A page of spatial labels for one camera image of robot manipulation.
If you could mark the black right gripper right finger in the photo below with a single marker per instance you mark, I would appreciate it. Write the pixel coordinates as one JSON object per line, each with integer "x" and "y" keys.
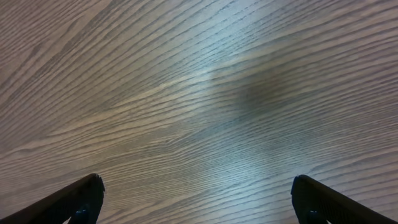
{"x": 314, "y": 202}

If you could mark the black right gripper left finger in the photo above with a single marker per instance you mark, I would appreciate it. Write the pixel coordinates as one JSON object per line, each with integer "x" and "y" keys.
{"x": 79, "y": 202}

